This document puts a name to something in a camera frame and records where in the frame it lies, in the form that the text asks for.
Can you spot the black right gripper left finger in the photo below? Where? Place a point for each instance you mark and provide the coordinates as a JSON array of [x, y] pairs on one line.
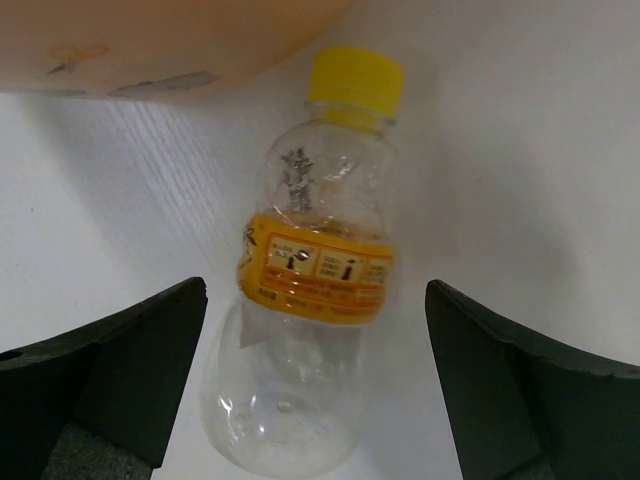
[[100, 401]]

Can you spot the clear bottle yellow cap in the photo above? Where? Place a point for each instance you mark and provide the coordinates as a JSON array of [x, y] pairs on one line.
[[288, 380]]

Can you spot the orange capybara plastic bin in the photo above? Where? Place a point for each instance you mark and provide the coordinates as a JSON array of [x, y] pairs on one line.
[[142, 50]]

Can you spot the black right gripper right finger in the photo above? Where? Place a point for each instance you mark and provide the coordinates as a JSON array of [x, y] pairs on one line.
[[521, 404]]

